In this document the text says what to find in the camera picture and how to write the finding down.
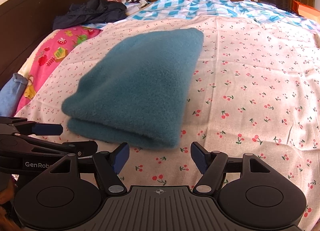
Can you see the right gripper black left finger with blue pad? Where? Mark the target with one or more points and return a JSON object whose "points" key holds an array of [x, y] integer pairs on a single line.
{"points": [[108, 165]]}

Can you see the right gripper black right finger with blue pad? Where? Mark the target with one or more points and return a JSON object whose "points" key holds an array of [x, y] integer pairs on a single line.
{"points": [[212, 167]]}

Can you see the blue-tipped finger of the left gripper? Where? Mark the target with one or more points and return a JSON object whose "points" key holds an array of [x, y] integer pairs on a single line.
{"points": [[42, 129]]}

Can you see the teal fuzzy sweater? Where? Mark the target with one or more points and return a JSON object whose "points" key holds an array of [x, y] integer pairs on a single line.
{"points": [[138, 91]]}

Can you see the light blue denim garment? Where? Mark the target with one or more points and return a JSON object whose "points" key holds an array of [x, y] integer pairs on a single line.
{"points": [[11, 93]]}

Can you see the white cherry print sheet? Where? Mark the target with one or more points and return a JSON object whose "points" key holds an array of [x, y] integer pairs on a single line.
{"points": [[255, 89]]}

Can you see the pink cartoon print bedsheet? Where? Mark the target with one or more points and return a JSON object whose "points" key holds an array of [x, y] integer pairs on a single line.
{"points": [[48, 55]]}

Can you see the dark wooden headboard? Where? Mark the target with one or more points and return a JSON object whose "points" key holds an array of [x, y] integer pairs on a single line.
{"points": [[24, 24]]}

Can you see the dark navy jacket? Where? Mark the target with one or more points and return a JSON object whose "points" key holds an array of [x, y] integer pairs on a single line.
{"points": [[94, 11]]}

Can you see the blue diamond pattern quilt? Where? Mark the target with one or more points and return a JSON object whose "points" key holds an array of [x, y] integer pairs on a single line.
{"points": [[188, 9]]}

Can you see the orange box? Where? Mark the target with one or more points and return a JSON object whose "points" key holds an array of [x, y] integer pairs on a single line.
{"points": [[306, 11]]}

